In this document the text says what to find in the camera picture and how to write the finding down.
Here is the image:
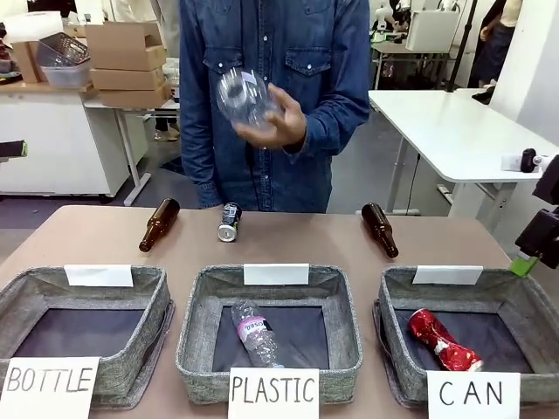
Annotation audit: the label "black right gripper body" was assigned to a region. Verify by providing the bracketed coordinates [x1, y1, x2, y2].
[514, 208, 559, 266]

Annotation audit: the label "clear plastic bottle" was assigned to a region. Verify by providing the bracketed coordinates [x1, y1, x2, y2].
[216, 69, 270, 132]

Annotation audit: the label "person right forearm denim sleeve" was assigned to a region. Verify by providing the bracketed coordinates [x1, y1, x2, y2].
[179, 104, 224, 210]

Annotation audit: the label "person left forearm denim sleeve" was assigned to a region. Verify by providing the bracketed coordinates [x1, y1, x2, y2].
[282, 85, 372, 157]

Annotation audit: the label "crushed red can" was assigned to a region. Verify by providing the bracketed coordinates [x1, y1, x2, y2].
[407, 307, 484, 372]

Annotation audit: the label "grey fabric basket can sign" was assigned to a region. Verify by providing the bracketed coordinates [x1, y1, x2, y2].
[373, 265, 559, 409]

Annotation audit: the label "white paper sign CAN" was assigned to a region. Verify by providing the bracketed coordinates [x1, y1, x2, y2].
[426, 370, 522, 419]

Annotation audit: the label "grey fabric basket bottle sign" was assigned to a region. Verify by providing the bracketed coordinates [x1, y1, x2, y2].
[0, 265, 176, 411]

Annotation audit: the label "crushed black can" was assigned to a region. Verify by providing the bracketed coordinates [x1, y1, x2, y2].
[217, 202, 244, 244]

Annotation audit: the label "grey fabric basket plastic sign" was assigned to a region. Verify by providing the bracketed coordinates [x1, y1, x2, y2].
[176, 264, 363, 405]

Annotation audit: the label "person left hand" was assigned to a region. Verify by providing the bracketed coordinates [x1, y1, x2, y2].
[234, 82, 307, 152]

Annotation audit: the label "white cabinet desk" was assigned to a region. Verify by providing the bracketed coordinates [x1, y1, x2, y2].
[0, 81, 132, 198]

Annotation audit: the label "black white small device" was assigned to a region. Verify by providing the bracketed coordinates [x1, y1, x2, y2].
[521, 148, 555, 174]

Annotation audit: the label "blank white card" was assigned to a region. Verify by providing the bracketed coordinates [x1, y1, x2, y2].
[243, 263, 310, 287]
[64, 264, 135, 288]
[411, 264, 485, 285]

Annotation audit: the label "small cardboard box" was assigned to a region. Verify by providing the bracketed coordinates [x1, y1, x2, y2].
[15, 38, 49, 85]

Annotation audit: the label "clear plastic storage container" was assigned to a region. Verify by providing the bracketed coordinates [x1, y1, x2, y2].
[34, 37, 93, 89]

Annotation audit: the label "white desk with metal leg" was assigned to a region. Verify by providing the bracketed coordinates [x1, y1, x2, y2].
[82, 98, 181, 207]

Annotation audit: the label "flat cardboard box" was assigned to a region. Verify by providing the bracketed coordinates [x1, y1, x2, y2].
[90, 67, 166, 92]
[98, 85, 172, 108]

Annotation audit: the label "brown glass bottle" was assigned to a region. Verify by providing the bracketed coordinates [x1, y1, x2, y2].
[361, 202, 400, 258]
[138, 197, 182, 253]

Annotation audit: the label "white table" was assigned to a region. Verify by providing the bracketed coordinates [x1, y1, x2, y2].
[369, 88, 559, 228]

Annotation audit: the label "large open cardboard box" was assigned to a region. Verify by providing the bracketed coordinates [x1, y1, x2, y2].
[85, 20, 168, 72]

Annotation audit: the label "black object on white table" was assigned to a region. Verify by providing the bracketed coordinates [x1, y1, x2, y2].
[471, 80, 498, 106]

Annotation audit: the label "background person dark clothes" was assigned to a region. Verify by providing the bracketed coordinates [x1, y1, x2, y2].
[469, 0, 524, 89]

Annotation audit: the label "black tripod pole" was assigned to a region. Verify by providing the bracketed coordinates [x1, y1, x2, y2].
[445, 0, 480, 93]

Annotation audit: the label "background workbench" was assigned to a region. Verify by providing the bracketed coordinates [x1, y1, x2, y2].
[370, 39, 452, 91]

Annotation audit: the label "white box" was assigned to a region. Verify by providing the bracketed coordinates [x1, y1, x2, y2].
[405, 9, 460, 54]

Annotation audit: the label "white paper sign BOTTLE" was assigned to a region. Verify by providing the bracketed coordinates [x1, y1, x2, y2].
[0, 356, 101, 419]

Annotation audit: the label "crushed plastic bottle pink label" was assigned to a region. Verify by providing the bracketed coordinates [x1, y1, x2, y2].
[230, 301, 285, 369]

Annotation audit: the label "white paper sign PLASTIC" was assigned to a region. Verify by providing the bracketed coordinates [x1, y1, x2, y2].
[227, 367, 321, 419]

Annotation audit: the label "person torso denim shirt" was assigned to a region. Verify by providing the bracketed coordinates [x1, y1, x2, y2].
[178, 0, 372, 215]

